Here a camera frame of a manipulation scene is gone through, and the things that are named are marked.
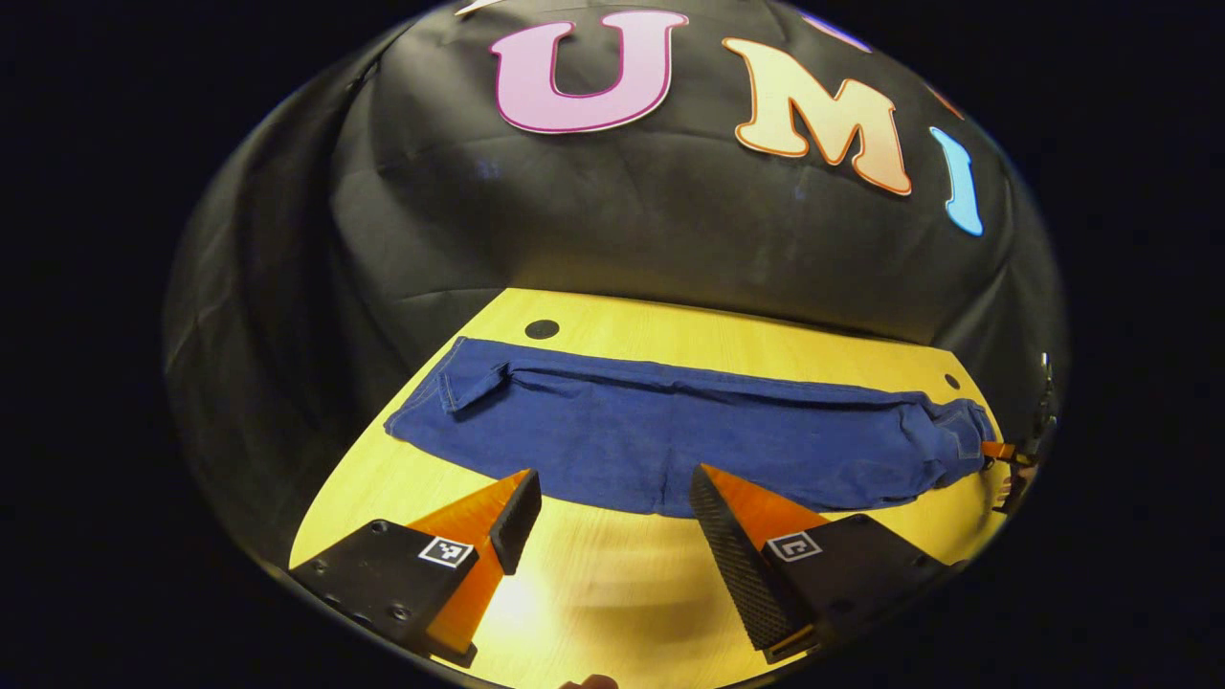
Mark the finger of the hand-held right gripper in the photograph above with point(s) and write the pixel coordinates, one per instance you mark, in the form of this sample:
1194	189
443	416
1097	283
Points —
1000	450

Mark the black backdrop cloth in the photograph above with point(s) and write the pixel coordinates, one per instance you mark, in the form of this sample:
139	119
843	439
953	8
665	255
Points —
622	220

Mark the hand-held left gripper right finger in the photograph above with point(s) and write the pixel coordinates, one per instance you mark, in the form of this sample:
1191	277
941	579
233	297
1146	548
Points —
737	574

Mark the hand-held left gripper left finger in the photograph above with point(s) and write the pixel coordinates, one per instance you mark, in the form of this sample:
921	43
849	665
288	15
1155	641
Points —
517	522

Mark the blue jeans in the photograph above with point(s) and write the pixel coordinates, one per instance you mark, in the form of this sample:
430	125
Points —
670	440

